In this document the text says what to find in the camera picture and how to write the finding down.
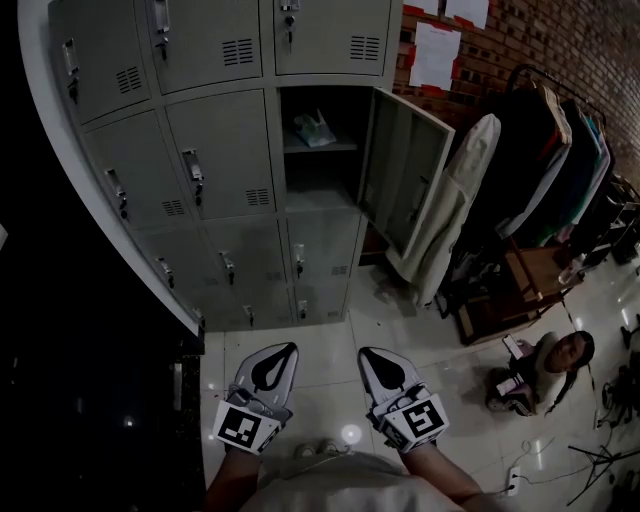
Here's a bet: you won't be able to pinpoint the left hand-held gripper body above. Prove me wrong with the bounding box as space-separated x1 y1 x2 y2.
211 385 295 456

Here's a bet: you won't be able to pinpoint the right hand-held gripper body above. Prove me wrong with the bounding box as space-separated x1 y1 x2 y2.
368 383 451 456

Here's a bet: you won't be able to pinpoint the grey metal locker cabinet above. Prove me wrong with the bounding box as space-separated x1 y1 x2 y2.
17 0 405 335

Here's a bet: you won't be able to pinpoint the clear plastic bag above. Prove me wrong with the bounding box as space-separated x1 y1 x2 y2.
292 109 336 149

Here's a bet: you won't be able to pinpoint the person's left forearm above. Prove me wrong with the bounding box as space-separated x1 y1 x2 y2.
203 446 262 512

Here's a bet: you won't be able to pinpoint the person's right forearm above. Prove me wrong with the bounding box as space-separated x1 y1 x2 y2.
398 443 487 507

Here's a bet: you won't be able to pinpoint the locker door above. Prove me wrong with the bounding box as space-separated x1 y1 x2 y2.
356 86 457 260

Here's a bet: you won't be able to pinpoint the person's right shoe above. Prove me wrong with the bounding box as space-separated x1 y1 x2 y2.
319 438 352 458

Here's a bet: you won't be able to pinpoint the person's white shirt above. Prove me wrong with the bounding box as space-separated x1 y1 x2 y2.
238 451 504 512

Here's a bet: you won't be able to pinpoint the wooden stool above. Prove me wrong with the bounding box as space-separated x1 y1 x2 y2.
503 238 587 307

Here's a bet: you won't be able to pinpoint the black tripod stand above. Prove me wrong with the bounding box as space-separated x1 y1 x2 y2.
566 441 640 507

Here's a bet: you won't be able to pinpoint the clear plastic bottle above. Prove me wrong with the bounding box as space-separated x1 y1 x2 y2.
556 253 587 287

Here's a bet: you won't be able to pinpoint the row of hanging clothes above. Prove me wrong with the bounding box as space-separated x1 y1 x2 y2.
493 79 617 252

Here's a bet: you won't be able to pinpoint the large white paper sheet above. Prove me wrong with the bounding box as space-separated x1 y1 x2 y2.
408 20 463 90

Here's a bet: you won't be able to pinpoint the black metal clothes rack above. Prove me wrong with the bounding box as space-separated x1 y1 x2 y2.
505 63 607 131

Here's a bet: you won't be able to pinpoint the white floor cable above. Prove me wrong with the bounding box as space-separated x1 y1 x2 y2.
519 436 557 470

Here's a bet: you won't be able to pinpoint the heap of black cables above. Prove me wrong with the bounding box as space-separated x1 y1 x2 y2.
596 363 640 432

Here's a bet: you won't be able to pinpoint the locker door handles with keys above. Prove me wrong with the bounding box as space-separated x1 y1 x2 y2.
61 0 310 327

